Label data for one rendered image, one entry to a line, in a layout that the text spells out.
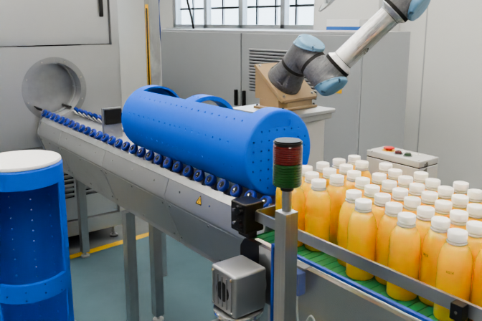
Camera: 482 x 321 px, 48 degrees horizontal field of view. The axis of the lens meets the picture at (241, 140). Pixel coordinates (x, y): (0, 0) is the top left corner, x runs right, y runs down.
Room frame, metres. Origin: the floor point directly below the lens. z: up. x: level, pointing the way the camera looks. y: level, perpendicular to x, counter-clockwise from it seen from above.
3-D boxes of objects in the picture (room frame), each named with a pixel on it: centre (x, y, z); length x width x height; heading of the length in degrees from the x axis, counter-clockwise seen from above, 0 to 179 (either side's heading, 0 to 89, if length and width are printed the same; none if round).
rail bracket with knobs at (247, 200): (1.50, -0.02, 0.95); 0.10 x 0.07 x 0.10; 127
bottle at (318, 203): (1.39, -0.21, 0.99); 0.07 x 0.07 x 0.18
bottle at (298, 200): (1.42, -0.14, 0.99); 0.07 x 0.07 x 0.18
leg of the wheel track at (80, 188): (3.31, 1.02, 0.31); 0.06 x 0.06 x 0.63; 37
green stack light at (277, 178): (1.13, -0.10, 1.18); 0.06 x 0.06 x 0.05
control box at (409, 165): (1.67, -0.51, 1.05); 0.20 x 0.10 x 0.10; 37
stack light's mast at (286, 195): (1.13, -0.10, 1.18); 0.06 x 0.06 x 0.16
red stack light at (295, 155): (1.13, -0.10, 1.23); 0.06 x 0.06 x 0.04
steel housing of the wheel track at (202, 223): (2.49, 0.48, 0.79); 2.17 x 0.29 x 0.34; 37
